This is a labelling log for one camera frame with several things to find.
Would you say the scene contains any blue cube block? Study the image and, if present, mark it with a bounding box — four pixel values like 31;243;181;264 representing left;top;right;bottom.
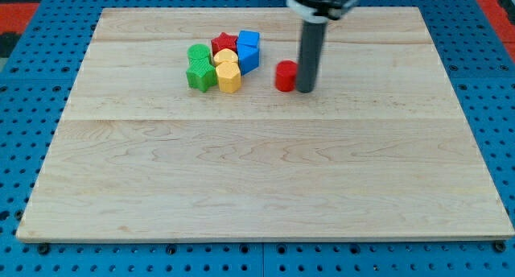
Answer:
237;30;260;48

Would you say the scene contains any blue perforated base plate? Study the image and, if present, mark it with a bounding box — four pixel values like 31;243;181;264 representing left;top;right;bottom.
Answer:
1;0;514;276

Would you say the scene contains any red star block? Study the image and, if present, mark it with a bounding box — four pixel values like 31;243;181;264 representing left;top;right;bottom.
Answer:
211;32;238;56

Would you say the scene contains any wooden board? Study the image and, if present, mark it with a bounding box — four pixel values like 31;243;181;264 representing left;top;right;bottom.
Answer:
16;7;514;243

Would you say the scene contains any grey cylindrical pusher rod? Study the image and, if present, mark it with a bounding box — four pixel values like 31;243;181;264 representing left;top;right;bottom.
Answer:
295;21;328;93

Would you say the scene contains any yellow hexagon block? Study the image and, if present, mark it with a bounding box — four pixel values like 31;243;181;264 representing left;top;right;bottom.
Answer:
216;62;241;93

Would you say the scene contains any green star block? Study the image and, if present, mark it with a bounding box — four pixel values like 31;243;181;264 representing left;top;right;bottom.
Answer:
186;59;217;93

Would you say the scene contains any green cylinder block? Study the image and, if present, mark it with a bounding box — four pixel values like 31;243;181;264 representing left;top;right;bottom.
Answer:
187;43;211;64

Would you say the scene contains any yellow heart block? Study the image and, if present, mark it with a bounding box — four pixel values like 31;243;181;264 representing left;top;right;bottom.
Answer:
213;48;239;66

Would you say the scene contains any blue pentagon block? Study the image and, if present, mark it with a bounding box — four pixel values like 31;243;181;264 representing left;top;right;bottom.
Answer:
237;44;260;76

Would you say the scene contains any red cylinder block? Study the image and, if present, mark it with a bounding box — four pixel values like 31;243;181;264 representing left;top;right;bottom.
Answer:
274;60;298;92

